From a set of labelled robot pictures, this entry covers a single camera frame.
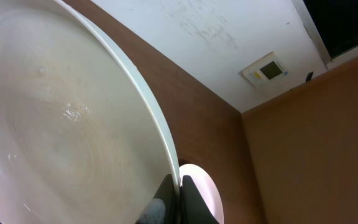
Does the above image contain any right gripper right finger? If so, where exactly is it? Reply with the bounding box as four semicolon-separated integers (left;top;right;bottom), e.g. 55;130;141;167
180;175;219;224

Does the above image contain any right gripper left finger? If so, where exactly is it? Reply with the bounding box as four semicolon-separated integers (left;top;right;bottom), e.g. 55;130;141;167
134;174;177;224

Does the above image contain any pinkish white plate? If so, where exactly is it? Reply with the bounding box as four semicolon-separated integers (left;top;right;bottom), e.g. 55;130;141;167
179;164;224;224

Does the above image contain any white plate with rim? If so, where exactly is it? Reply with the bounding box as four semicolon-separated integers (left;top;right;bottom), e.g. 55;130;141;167
0;0;179;223

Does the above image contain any white wall control panel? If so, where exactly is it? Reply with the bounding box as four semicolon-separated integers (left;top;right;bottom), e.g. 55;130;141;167
239;52;289;89

